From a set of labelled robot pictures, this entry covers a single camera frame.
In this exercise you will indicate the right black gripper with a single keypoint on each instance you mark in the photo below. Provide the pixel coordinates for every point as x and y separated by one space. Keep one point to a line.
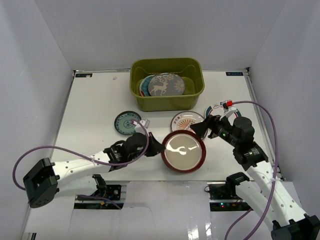
214 122

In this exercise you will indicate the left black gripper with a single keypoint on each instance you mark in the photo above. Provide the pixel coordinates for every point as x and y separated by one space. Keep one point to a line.
149 144

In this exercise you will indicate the beige plate dark red rim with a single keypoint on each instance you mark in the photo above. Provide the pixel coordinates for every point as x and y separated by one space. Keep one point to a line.
184 151

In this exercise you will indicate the grey deer snowflake plate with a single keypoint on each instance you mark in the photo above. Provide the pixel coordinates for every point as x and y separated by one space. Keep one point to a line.
166 85

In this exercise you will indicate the red and teal floral plate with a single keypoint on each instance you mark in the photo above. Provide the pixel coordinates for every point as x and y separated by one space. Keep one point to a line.
141 92

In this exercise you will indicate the teal scalloped plate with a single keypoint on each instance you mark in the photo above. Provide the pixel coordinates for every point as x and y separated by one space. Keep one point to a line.
145 83

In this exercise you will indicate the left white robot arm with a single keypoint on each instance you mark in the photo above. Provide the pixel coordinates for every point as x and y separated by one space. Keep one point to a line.
46 178

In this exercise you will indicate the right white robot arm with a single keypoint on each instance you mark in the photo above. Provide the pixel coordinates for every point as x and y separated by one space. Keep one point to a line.
257 185

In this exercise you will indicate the olive green plastic bin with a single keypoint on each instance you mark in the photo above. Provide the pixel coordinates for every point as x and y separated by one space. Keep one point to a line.
188 68

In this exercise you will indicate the white plate green rim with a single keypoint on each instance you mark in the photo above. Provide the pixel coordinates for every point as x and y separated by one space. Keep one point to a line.
217 109

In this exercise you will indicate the white orange sunburst plate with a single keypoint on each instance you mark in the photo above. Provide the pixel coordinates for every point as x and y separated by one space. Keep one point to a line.
183 120

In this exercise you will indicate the small blue patterned plate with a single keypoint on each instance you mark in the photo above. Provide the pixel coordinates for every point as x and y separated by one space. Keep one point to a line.
123 123

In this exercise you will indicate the right table corner label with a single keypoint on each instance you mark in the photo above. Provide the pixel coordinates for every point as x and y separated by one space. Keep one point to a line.
234 73

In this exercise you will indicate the table corner label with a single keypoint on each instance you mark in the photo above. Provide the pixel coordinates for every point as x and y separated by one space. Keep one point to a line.
234 73
83 75

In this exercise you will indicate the left table corner label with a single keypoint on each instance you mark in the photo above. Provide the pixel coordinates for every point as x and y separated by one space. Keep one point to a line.
83 75

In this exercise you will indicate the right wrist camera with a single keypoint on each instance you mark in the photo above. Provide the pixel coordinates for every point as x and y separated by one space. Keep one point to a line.
228 109

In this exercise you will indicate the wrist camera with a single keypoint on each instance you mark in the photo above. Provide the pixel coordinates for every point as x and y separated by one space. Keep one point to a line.
142 123
228 109

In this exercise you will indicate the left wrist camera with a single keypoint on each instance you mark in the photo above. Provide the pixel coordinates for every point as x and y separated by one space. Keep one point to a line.
142 123

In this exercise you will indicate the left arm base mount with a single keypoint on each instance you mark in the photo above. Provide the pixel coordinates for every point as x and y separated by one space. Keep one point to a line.
106 198

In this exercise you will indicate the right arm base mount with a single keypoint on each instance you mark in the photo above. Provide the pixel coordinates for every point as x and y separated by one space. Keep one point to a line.
221 200

